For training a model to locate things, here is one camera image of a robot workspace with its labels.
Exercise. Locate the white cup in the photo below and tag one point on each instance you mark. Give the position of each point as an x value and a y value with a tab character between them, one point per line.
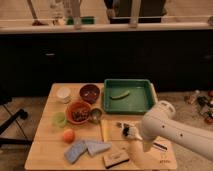
63	95

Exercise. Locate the black chair base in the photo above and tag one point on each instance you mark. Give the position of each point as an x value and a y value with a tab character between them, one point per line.
11	131

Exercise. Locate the light green cup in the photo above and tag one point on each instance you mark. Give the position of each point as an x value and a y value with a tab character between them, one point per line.
59	119

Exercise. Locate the wooden block eraser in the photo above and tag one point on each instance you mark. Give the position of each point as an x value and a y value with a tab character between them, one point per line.
115	158

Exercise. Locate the grey cloth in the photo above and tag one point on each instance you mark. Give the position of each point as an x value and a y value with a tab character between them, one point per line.
95	147

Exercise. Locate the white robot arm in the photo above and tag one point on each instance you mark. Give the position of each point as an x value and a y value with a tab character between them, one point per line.
158	121

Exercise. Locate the green plastic tray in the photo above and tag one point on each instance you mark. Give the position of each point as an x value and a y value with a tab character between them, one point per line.
140	100

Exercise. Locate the orange peach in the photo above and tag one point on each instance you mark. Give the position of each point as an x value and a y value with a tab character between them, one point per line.
68	136

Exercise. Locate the yellow banana-like stick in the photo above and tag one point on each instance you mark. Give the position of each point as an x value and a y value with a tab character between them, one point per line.
104	128

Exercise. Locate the silver fork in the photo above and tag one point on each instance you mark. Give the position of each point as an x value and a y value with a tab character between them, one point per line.
118	124

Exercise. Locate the orange bowl with food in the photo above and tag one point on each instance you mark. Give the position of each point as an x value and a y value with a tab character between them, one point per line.
78	112

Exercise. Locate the blue sponge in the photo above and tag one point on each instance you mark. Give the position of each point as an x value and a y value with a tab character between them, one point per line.
75	151

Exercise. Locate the purple bowl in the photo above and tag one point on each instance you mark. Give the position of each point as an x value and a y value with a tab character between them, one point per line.
89	93

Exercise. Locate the small metal cup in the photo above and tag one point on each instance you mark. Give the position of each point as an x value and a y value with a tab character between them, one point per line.
96	114

